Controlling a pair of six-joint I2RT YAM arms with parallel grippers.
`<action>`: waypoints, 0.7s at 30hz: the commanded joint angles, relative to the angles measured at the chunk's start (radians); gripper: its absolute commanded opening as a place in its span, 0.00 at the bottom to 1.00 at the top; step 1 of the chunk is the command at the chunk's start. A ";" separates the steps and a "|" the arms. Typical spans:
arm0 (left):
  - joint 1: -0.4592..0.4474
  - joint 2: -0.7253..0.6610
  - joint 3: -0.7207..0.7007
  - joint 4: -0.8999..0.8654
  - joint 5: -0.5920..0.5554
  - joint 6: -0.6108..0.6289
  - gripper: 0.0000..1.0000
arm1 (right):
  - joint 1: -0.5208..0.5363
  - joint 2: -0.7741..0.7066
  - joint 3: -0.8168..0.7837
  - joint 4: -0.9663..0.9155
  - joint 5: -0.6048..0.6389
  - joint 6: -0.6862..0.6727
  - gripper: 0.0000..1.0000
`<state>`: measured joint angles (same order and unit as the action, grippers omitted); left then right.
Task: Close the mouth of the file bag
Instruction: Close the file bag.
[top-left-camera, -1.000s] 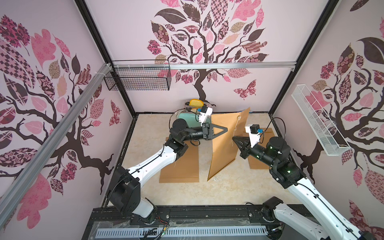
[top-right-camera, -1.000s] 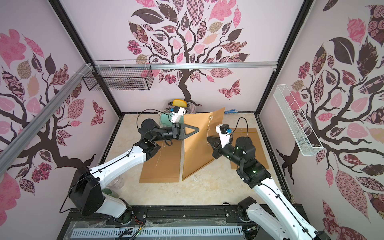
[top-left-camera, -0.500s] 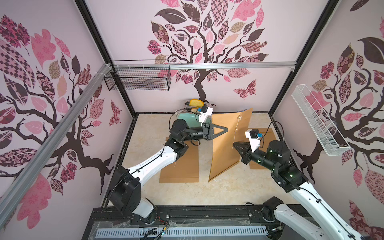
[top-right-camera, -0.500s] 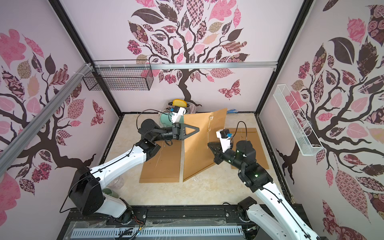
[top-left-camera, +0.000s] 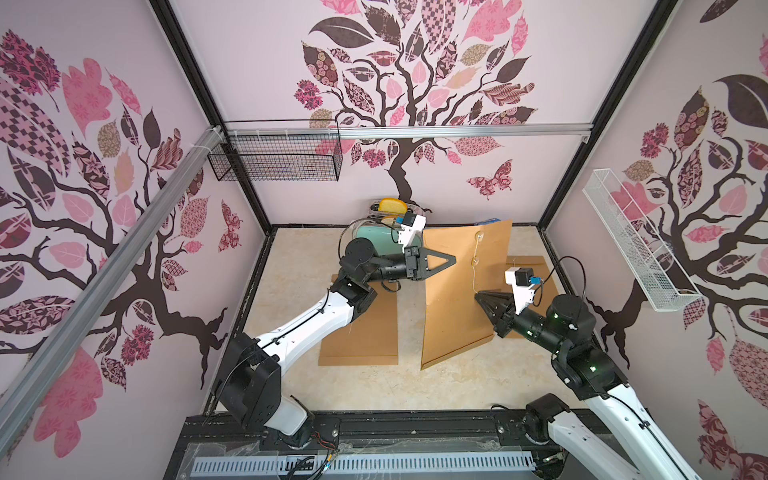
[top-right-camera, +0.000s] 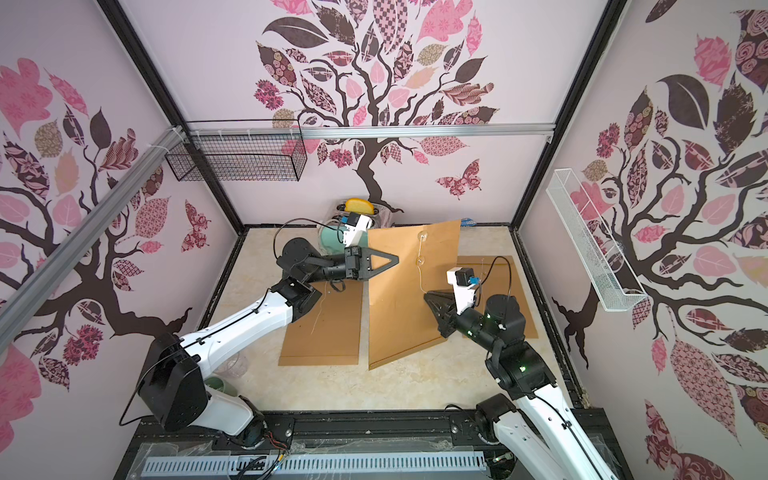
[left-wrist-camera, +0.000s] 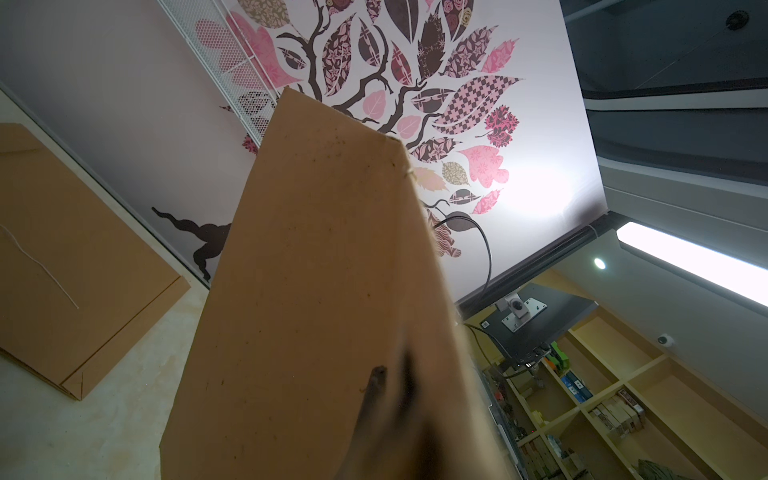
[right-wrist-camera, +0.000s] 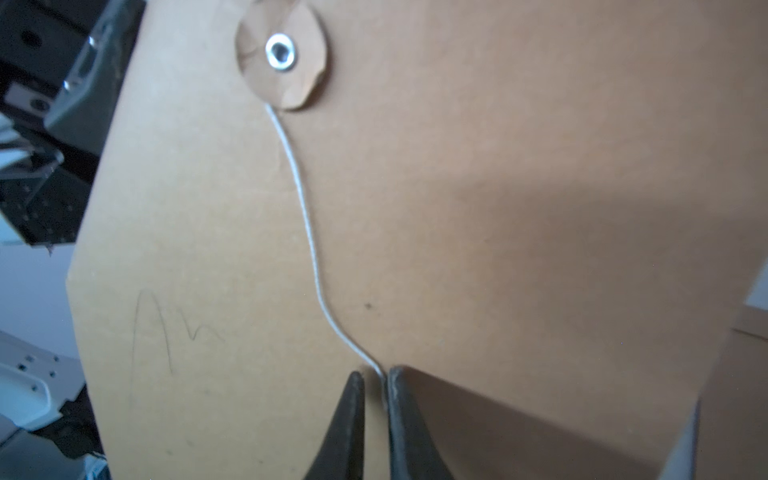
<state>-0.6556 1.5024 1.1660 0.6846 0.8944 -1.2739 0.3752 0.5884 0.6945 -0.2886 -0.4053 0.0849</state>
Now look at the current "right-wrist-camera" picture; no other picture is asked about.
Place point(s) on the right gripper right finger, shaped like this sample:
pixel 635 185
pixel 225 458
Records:
pixel 413 453

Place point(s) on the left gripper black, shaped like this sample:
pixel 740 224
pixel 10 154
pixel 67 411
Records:
pixel 63 64

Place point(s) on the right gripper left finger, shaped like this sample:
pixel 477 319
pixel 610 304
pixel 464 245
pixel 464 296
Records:
pixel 341 454

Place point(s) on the brown file bag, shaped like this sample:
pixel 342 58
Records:
pixel 551 212
pixel 732 432

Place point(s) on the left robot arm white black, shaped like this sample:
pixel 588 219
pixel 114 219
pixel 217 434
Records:
pixel 44 394

